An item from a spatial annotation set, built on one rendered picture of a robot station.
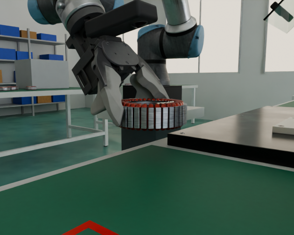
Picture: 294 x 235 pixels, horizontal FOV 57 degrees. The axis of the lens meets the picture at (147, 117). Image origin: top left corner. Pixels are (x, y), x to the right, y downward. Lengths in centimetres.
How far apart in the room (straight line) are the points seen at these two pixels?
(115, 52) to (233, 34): 538
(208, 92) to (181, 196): 565
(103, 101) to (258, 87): 523
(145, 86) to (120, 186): 21
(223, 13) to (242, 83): 143
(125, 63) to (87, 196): 22
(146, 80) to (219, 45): 542
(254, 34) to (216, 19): 83
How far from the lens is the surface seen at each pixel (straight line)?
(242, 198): 29
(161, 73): 106
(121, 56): 43
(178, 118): 37
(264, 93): 551
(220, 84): 580
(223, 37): 584
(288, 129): 54
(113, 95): 37
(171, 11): 98
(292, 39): 545
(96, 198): 28
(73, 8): 48
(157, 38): 106
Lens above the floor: 87
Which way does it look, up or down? 8 degrees down
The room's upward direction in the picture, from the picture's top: straight up
